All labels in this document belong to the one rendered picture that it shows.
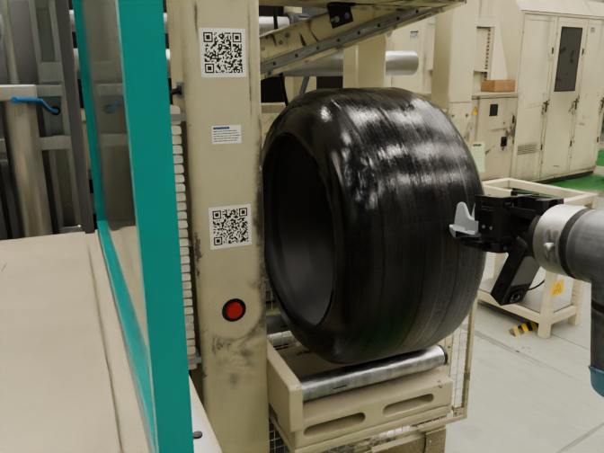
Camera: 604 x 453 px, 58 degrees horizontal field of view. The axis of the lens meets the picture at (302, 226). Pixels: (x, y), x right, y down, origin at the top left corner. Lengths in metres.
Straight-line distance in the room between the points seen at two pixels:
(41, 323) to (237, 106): 0.52
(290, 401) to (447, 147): 0.52
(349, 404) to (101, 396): 0.74
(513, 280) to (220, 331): 0.52
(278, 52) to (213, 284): 0.63
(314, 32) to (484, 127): 4.35
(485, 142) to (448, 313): 4.74
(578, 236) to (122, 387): 0.52
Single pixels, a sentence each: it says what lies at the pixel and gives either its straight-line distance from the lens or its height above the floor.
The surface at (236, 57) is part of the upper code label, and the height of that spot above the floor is 1.50.
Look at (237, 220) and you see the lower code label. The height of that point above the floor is 1.23.
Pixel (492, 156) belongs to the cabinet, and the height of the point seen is 0.63.
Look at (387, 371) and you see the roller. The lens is 1.14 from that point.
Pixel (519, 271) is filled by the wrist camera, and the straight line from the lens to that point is 0.83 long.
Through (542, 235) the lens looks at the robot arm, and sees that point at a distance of 0.75.
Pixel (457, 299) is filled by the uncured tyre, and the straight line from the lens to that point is 1.01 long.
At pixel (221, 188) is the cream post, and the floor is 1.29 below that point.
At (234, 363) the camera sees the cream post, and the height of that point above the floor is 0.95.
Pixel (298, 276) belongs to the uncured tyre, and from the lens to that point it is 1.37.
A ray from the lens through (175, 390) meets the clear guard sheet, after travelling 0.30.
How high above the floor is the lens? 1.49
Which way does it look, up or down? 16 degrees down
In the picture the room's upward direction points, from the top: straight up
